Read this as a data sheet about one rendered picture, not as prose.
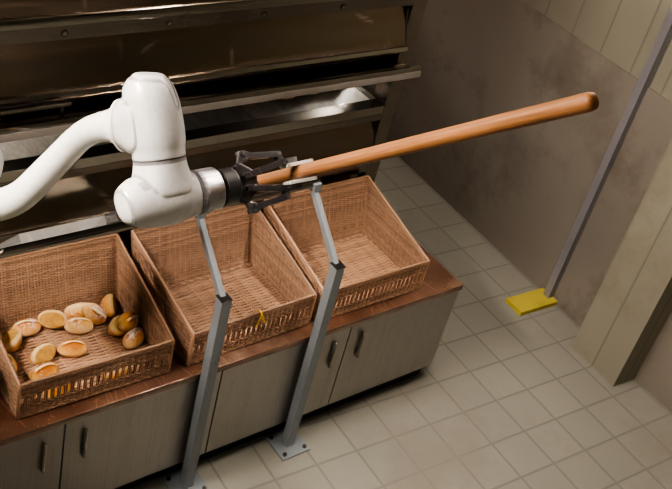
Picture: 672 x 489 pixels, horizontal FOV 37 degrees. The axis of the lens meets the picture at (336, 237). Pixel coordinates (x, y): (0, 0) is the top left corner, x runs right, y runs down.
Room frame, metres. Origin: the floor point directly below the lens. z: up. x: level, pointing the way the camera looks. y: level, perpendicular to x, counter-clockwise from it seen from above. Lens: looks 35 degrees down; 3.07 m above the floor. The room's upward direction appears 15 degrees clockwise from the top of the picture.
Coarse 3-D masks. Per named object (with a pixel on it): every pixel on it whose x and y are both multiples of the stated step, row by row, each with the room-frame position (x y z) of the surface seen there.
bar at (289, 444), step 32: (320, 224) 2.96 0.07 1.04; (0, 256) 2.19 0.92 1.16; (224, 320) 2.53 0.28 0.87; (320, 320) 2.86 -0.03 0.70; (320, 352) 2.88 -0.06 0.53; (192, 416) 2.53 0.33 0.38; (288, 416) 2.88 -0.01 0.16; (192, 448) 2.51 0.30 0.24; (288, 448) 2.85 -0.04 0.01; (192, 480) 2.53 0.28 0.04
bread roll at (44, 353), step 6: (36, 348) 2.38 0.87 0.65; (42, 348) 2.39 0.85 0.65; (48, 348) 2.40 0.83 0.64; (54, 348) 2.42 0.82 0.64; (36, 354) 2.36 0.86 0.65; (42, 354) 2.38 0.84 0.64; (48, 354) 2.39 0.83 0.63; (54, 354) 2.41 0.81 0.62; (30, 360) 2.35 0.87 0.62; (36, 360) 2.35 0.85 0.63; (42, 360) 2.36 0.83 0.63; (48, 360) 2.38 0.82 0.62
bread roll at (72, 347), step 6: (66, 342) 2.46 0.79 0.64; (72, 342) 2.46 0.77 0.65; (78, 342) 2.47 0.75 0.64; (60, 348) 2.44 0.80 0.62; (66, 348) 2.44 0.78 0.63; (72, 348) 2.45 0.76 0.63; (78, 348) 2.45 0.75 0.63; (84, 348) 2.47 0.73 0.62; (60, 354) 2.44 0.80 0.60; (66, 354) 2.43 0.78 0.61; (72, 354) 2.44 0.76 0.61; (78, 354) 2.45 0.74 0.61
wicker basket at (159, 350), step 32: (32, 256) 2.61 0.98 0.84; (64, 256) 2.69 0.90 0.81; (96, 256) 2.77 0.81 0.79; (128, 256) 2.77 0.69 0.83; (0, 288) 2.51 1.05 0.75; (32, 288) 2.59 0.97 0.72; (128, 288) 2.74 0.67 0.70; (0, 320) 2.48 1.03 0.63; (160, 320) 2.57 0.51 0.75; (0, 352) 2.23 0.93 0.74; (96, 352) 2.50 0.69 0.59; (128, 352) 2.40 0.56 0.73; (160, 352) 2.48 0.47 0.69; (0, 384) 2.23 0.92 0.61; (32, 384) 2.16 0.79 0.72; (64, 384) 2.24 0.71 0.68; (96, 384) 2.32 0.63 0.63; (128, 384) 2.40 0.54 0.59
